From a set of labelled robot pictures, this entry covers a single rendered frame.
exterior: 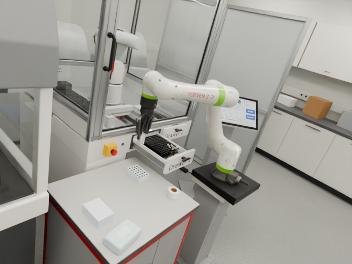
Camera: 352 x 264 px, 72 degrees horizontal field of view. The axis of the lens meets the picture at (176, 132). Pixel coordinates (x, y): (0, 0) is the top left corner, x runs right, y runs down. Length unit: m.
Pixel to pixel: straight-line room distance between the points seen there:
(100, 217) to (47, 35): 0.75
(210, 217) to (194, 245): 0.31
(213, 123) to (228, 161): 0.26
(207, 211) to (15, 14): 1.50
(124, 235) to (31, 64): 0.74
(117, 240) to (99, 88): 0.74
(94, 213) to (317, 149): 3.57
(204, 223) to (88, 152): 0.95
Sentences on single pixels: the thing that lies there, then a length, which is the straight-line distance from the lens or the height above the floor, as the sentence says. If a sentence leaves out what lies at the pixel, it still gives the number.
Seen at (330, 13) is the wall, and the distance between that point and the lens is 5.01.
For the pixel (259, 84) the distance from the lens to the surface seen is 3.04.
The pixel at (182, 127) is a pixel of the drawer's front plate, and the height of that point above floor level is 0.91.
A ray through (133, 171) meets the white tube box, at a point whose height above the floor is 0.79.
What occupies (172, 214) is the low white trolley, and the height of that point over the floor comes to 0.76.
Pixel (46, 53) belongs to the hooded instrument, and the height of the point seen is 1.48.
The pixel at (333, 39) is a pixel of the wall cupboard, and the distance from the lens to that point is 4.54.
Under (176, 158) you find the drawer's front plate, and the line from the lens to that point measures 1.53.
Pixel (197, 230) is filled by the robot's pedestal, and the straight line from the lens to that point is 1.92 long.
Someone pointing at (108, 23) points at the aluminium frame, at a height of 1.58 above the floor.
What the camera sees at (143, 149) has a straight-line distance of 1.62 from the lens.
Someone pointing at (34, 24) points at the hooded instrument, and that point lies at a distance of 0.88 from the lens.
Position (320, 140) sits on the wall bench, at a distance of 4.19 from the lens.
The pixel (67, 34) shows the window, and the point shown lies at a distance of 1.58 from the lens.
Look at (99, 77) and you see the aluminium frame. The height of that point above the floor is 1.32.
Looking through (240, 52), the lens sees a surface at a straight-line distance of 3.19.
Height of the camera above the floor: 1.65
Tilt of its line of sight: 23 degrees down
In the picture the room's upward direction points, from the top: 16 degrees clockwise
